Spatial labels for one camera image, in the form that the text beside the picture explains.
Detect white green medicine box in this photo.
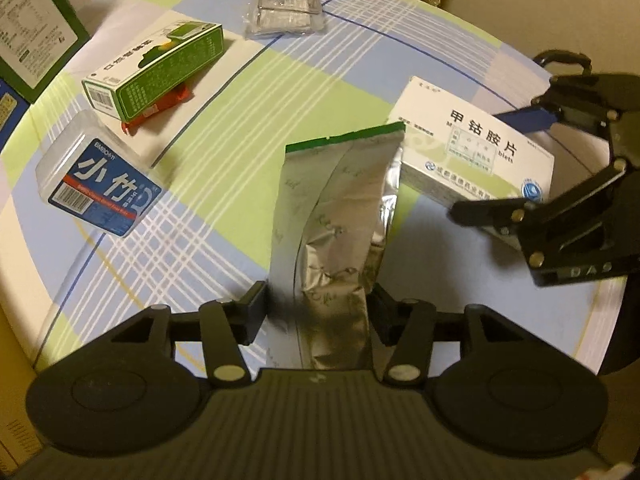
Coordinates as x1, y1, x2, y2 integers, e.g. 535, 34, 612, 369
388, 76, 554, 208

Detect silver foil pouch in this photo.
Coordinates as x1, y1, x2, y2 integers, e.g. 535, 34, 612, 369
266, 122, 406, 370

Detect small red packet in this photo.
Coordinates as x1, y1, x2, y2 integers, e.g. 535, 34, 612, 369
122, 82, 193, 136

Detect green throat spray box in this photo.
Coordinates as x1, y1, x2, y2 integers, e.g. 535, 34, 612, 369
81, 18, 224, 122

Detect brown cardboard box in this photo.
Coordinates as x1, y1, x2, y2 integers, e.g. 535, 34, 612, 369
0, 312, 43, 479

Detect clear blue toothpick box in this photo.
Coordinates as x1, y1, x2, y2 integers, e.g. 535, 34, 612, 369
36, 110, 165, 237

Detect checkered tablecloth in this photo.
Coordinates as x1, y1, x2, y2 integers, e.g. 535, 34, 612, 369
0, 0, 629, 376

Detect clear plastic bag metal hooks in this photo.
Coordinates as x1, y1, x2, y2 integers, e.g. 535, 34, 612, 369
244, 0, 326, 38

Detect tall blue carton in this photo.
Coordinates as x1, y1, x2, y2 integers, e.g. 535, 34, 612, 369
0, 79, 29, 151

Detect tall green carton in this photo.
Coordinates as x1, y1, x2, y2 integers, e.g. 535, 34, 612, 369
0, 0, 90, 104

